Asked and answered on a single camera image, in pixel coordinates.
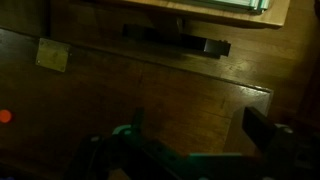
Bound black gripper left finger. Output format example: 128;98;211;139
112;107;145;140

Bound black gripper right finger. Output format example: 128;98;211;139
242;107;294;157

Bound orange ball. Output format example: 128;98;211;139
0;110;12;123

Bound black metal bar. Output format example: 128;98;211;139
122;24;231;58

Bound brass floor plate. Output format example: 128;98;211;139
36;38;71;72

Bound light wooden table top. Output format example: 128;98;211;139
106;0;291;29

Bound stack of green-edged papers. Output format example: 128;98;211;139
182;0;270;14

